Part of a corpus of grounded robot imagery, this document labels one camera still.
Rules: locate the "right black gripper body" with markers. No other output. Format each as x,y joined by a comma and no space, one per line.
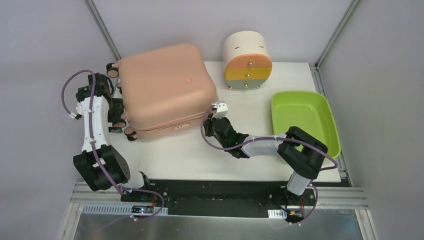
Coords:
216,124

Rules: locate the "pink hard-shell suitcase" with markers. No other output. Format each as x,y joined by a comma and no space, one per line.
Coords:
164,90

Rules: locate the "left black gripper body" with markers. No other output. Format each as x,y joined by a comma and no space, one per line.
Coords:
116,111

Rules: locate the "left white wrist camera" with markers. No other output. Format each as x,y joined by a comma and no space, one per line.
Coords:
75,115

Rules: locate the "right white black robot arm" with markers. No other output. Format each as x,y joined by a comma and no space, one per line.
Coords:
301,151

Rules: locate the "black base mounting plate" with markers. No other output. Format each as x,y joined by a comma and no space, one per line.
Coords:
237,209

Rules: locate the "cream three-drawer round cabinet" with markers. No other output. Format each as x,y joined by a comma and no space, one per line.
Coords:
246,61

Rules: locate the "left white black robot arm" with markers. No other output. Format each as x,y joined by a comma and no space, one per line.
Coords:
99,163

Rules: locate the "green plastic tray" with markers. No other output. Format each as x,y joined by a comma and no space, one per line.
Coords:
309,111

